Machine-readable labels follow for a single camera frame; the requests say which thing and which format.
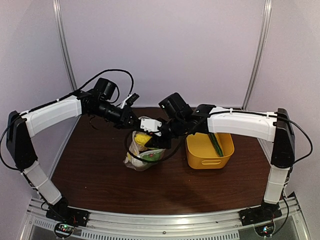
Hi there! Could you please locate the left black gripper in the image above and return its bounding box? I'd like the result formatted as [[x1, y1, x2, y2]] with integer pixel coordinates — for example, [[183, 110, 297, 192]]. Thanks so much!
[[91, 99, 139, 129]]

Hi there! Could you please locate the yellow toy corn cob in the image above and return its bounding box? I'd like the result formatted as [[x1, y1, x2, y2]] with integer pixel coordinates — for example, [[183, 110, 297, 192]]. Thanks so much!
[[134, 133, 152, 147]]

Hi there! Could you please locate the dotted clear zip bag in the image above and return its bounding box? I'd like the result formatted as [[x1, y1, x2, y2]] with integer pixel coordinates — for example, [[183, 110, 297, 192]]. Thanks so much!
[[123, 116, 165, 172]]

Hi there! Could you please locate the yellow plastic basket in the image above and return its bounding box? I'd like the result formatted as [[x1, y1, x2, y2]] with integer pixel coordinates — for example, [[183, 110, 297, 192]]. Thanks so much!
[[185, 133, 235, 170]]

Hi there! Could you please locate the dark green toy cucumber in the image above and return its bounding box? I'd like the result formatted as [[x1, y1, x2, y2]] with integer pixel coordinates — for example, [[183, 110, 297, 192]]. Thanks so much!
[[208, 133, 224, 157]]

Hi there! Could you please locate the orange toy carrot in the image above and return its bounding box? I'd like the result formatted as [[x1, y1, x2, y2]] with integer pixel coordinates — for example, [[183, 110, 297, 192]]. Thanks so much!
[[140, 149, 165, 163]]

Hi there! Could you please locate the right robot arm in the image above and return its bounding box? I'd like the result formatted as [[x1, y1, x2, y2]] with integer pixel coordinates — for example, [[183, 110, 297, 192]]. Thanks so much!
[[139, 92, 295, 221]]

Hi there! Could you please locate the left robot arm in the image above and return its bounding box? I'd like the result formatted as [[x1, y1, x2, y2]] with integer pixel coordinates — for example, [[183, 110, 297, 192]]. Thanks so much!
[[6, 78, 139, 222]]

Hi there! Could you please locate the left circuit board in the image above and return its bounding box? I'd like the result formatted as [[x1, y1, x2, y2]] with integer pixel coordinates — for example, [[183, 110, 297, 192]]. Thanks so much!
[[53, 222, 75, 239]]

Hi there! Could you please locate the circuit board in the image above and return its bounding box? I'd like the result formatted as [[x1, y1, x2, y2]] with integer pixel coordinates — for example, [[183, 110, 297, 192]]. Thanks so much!
[[254, 223, 275, 238], [53, 222, 75, 239]]

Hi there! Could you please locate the right circuit board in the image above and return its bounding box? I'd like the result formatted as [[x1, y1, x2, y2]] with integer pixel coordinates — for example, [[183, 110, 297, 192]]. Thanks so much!
[[254, 223, 275, 238]]

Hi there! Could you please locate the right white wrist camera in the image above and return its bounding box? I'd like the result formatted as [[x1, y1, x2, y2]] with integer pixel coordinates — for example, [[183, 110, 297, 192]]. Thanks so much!
[[140, 117, 162, 137]]

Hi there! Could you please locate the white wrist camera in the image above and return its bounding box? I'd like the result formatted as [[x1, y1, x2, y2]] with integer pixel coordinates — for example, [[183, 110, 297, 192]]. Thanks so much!
[[140, 117, 162, 137], [120, 93, 140, 109]]

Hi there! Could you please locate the right black cable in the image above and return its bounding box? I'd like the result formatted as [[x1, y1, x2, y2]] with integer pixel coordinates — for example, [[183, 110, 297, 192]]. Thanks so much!
[[124, 109, 216, 165]]

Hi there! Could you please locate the black cable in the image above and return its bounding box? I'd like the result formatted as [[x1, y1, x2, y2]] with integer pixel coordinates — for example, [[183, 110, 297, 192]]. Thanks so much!
[[124, 109, 216, 165], [0, 69, 135, 172]]

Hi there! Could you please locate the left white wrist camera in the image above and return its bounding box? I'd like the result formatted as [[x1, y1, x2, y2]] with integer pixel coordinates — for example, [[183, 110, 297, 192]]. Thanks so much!
[[120, 93, 140, 109]]

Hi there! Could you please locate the left black cable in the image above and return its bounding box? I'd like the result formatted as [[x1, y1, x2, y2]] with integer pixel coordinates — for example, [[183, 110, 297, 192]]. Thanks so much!
[[0, 69, 135, 172]]

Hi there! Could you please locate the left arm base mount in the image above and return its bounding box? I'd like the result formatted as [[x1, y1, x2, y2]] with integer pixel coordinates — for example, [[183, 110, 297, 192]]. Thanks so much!
[[45, 207, 89, 227]]

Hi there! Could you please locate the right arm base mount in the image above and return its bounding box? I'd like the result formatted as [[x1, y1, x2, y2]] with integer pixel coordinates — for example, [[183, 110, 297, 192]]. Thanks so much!
[[238, 203, 282, 226]]

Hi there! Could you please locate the right aluminium frame post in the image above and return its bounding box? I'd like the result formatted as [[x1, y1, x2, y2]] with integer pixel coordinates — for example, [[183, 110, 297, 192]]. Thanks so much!
[[241, 0, 272, 110]]

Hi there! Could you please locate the aluminium frame post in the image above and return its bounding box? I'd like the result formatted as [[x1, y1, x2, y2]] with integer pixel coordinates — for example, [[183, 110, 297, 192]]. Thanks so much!
[[241, 0, 272, 110], [52, 0, 77, 91]]

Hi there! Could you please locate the front aluminium rail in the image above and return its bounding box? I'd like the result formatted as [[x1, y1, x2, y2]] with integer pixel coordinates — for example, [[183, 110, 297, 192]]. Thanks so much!
[[18, 200, 312, 240]]

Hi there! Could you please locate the left aluminium frame post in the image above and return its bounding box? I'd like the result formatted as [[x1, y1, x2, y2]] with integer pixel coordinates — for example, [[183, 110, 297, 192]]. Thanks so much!
[[52, 0, 77, 91]]

